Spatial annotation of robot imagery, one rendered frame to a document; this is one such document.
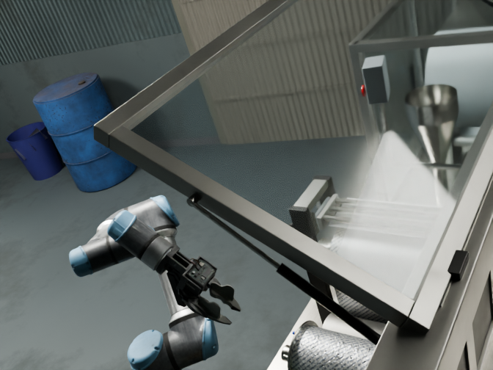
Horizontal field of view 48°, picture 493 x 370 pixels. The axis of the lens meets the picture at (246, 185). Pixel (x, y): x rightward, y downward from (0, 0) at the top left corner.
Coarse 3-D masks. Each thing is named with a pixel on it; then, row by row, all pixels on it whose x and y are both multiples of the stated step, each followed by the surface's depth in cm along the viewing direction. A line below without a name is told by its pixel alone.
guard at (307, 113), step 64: (320, 0) 124; (384, 0) 130; (448, 0) 137; (256, 64) 103; (320, 64) 107; (384, 64) 112; (448, 64) 117; (128, 128) 85; (192, 128) 88; (256, 128) 91; (320, 128) 94; (384, 128) 98; (448, 128) 101; (256, 192) 81; (320, 192) 84; (384, 192) 87; (448, 192) 90; (384, 256) 78
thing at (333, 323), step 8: (328, 320) 134; (336, 320) 133; (360, 320) 132; (368, 320) 132; (328, 328) 132; (336, 328) 131; (344, 328) 131; (352, 328) 130; (376, 328) 128; (360, 336) 128
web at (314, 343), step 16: (352, 304) 135; (384, 320) 132; (304, 336) 121; (320, 336) 120; (336, 336) 119; (352, 336) 120; (304, 352) 119; (320, 352) 117; (336, 352) 116; (352, 352) 114; (368, 352) 113; (304, 368) 119; (320, 368) 116; (336, 368) 114; (352, 368) 112
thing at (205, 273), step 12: (168, 264) 128; (180, 264) 125; (192, 264) 126; (204, 264) 127; (180, 276) 128; (192, 276) 125; (204, 276) 125; (180, 288) 127; (192, 288) 125; (204, 288) 126
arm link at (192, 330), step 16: (128, 208) 177; (144, 208) 175; (160, 208) 175; (160, 224) 173; (176, 224) 177; (176, 304) 165; (176, 320) 163; (192, 320) 162; (208, 320) 164; (176, 336) 161; (192, 336) 160; (208, 336) 160; (176, 352) 159; (192, 352) 159; (208, 352) 161
